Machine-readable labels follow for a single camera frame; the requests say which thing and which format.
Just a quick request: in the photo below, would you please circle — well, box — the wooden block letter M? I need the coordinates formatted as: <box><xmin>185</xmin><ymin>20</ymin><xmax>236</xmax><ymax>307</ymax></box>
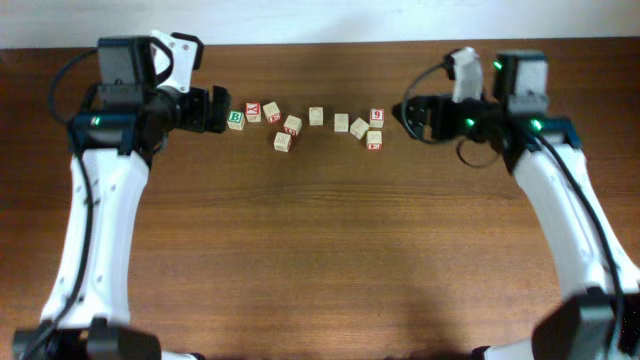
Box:
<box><xmin>273</xmin><ymin>132</ymin><xmax>292</xmax><ymax>152</ymax></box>

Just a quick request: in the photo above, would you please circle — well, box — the red Y wooden block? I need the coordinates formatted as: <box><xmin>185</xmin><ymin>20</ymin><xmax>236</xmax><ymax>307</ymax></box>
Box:
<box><xmin>245</xmin><ymin>102</ymin><xmax>262</xmax><ymax>123</ymax></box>

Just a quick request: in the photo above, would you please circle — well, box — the wooden block number 8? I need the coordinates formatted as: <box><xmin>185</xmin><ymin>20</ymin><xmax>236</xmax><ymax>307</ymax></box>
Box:
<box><xmin>283</xmin><ymin>115</ymin><xmax>303</xmax><ymax>137</ymax></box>

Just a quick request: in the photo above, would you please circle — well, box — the wooden block red I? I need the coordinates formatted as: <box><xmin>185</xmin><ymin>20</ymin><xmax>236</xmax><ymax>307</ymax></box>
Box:
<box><xmin>334</xmin><ymin>113</ymin><xmax>349</xmax><ymax>133</ymax></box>

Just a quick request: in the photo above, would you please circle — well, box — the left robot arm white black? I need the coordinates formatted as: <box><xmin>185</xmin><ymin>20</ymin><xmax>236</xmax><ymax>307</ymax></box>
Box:
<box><xmin>12</xmin><ymin>31</ymin><xmax>231</xmax><ymax>359</ymax></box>

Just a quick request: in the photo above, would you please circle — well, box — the wooden block apple A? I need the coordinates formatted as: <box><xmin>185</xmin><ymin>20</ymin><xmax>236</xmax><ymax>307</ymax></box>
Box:
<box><xmin>309</xmin><ymin>107</ymin><xmax>324</xmax><ymax>126</ymax></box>

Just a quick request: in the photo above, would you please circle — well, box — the wooden block red 9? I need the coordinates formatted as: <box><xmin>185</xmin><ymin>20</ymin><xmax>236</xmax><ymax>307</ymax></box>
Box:
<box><xmin>369</xmin><ymin>108</ymin><xmax>385</xmax><ymax>128</ymax></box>

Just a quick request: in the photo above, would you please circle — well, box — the wooden block green R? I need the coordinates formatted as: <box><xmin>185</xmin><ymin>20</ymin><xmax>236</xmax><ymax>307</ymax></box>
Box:
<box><xmin>366</xmin><ymin>130</ymin><xmax>383</xmax><ymax>151</ymax></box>

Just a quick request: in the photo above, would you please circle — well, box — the green B wooden block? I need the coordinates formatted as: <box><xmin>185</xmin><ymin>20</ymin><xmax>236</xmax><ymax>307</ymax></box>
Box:
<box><xmin>227</xmin><ymin>110</ymin><xmax>246</xmax><ymax>131</ymax></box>

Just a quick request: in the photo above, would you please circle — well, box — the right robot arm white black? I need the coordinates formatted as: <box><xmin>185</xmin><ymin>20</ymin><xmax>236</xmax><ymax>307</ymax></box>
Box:
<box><xmin>392</xmin><ymin>47</ymin><xmax>639</xmax><ymax>360</ymax></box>

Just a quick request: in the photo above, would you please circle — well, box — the wooden block number 5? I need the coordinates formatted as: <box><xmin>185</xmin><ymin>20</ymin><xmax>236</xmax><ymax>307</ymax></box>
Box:
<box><xmin>262</xmin><ymin>102</ymin><xmax>282</xmax><ymax>123</ymax></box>

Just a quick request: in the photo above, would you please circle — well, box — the wooden block number 1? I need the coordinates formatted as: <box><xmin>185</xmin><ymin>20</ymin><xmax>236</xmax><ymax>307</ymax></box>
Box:
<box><xmin>349</xmin><ymin>118</ymin><xmax>370</xmax><ymax>140</ymax></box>

